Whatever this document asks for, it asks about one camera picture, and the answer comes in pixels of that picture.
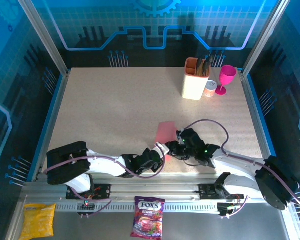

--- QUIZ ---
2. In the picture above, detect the pink paper sheet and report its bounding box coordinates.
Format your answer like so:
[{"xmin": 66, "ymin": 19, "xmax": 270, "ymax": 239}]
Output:
[{"xmin": 154, "ymin": 121, "xmax": 178, "ymax": 161}]

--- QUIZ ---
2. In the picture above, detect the small circuit board with LED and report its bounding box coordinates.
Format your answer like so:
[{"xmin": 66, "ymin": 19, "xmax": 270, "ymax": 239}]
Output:
[
  {"xmin": 76, "ymin": 198, "xmax": 96, "ymax": 216},
  {"xmin": 216, "ymin": 202, "xmax": 241, "ymax": 217}
]

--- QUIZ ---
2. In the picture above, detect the purple Fox's candy bag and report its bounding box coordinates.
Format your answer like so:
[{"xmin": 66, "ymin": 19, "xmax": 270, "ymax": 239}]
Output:
[{"xmin": 130, "ymin": 196, "xmax": 166, "ymax": 240}]

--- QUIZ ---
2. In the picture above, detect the cream orange utensil holder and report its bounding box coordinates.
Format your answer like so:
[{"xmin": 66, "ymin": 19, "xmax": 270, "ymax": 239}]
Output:
[{"xmin": 181, "ymin": 57, "xmax": 211, "ymax": 101}]

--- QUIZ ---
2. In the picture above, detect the small white orange can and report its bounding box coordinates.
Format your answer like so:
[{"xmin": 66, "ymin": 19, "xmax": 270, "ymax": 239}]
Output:
[{"xmin": 203, "ymin": 80, "xmax": 218, "ymax": 98}]

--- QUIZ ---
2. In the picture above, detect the dark wooden utensil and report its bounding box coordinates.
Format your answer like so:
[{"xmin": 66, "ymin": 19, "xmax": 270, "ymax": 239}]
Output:
[
  {"xmin": 202, "ymin": 55, "xmax": 215, "ymax": 77},
  {"xmin": 195, "ymin": 57, "xmax": 204, "ymax": 76}
]

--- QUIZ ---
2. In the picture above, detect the pink plastic goblet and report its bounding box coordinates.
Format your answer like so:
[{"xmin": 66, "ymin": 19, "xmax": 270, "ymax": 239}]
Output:
[{"xmin": 214, "ymin": 65, "xmax": 238, "ymax": 97}]

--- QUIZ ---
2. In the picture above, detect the yellow snack bag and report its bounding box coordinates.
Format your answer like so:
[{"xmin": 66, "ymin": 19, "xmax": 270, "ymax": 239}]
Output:
[{"xmin": 19, "ymin": 203, "xmax": 57, "ymax": 238}]

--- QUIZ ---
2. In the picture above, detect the wide aluminium mounting rail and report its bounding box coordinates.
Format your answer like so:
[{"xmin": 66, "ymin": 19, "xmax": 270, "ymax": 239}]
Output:
[{"xmin": 22, "ymin": 172, "xmax": 291, "ymax": 205}]

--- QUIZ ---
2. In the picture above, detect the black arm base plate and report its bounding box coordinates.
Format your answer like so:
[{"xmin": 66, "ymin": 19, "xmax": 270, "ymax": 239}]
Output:
[
  {"xmin": 65, "ymin": 183, "xmax": 112, "ymax": 201},
  {"xmin": 198, "ymin": 183, "xmax": 245, "ymax": 201}
]

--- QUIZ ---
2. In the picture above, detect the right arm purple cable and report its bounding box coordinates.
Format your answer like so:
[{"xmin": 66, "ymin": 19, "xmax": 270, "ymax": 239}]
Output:
[{"xmin": 182, "ymin": 119, "xmax": 300, "ymax": 220}]

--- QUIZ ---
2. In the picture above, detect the slotted white cable duct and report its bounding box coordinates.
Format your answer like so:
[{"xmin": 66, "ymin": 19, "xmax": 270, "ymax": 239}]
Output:
[{"xmin": 56, "ymin": 202, "xmax": 220, "ymax": 213}]

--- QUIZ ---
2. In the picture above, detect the aluminium side rail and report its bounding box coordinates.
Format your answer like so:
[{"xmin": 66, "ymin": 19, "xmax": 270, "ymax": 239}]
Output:
[
  {"xmin": 236, "ymin": 67, "xmax": 279, "ymax": 182},
  {"xmin": 31, "ymin": 69, "xmax": 71, "ymax": 182}
]

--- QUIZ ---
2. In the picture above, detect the aluminium frame post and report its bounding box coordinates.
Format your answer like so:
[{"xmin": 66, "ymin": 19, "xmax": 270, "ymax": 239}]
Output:
[
  {"xmin": 241, "ymin": 0, "xmax": 291, "ymax": 77},
  {"xmin": 16, "ymin": 0, "xmax": 71, "ymax": 77}
]

